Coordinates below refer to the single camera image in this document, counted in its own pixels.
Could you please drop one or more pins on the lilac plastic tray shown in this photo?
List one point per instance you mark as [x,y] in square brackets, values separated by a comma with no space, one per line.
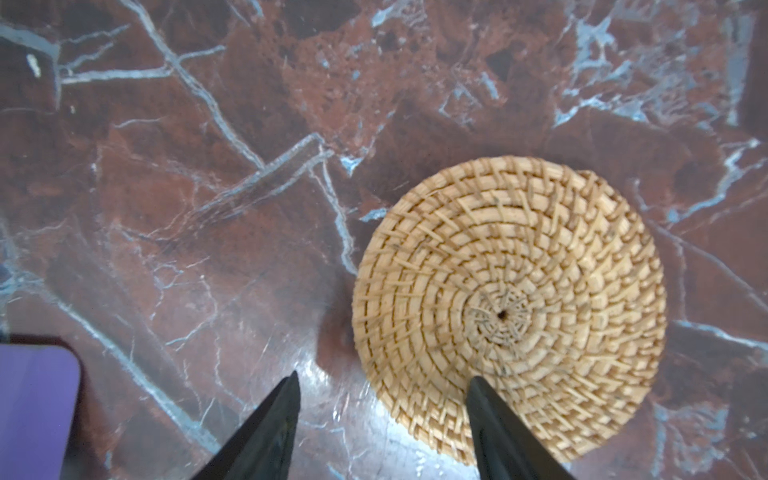
[39,390]

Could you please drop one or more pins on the woven rattan coaster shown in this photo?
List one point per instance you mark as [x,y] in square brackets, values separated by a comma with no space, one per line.
[540,278]

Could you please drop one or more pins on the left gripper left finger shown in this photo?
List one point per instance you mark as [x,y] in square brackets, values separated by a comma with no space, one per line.
[262,447]

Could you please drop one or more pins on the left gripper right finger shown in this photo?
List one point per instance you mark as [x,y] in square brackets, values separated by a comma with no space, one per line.
[505,449]

